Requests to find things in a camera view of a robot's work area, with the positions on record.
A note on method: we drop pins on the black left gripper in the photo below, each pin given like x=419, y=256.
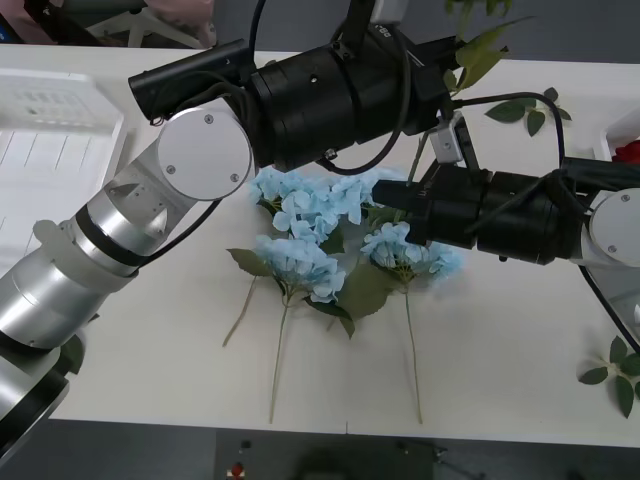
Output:
x=426, y=95

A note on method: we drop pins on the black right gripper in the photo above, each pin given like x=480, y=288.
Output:
x=452, y=205

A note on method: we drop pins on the green stem with leaves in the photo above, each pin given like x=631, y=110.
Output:
x=480, y=60

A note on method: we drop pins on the silver and black right arm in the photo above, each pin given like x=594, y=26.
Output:
x=530, y=220

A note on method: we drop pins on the silver and black left arm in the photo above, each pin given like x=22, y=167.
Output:
x=200, y=150

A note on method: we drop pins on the pale blue flower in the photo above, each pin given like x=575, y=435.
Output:
x=300, y=265
x=400, y=250
x=350, y=195
x=300, y=210

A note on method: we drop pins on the loose green leaf twig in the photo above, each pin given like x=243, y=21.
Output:
x=505, y=111
x=617, y=350

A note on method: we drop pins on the shallow white box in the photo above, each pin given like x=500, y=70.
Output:
x=50, y=165
x=620, y=130

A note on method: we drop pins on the red rose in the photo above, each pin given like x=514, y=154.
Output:
x=631, y=152

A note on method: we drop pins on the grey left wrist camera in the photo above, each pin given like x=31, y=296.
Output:
x=387, y=9

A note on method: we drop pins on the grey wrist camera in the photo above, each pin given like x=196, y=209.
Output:
x=446, y=142
x=387, y=9

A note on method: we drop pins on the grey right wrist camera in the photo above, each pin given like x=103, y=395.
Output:
x=446, y=142

